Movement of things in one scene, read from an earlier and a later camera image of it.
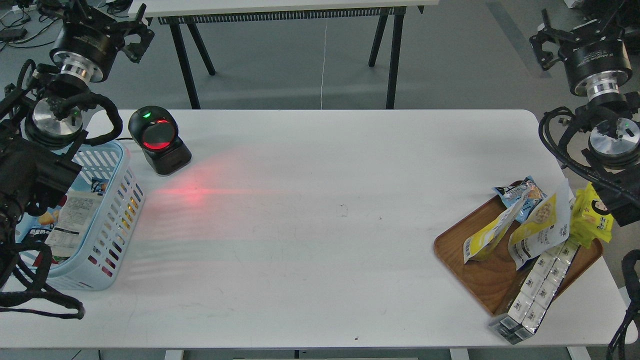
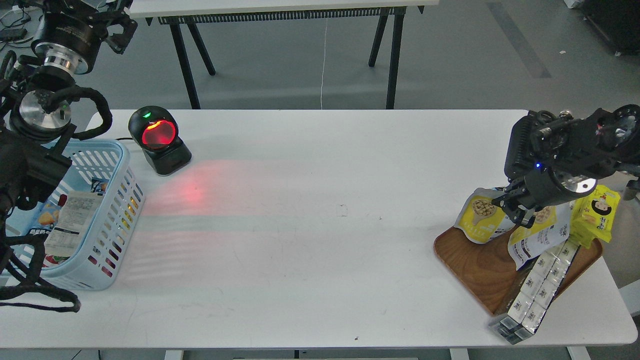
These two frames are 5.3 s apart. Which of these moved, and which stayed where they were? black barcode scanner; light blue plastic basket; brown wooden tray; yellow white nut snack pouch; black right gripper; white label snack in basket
Moved: yellow white nut snack pouch; black right gripper
Stayed: light blue plastic basket; black barcode scanner; brown wooden tray; white label snack in basket
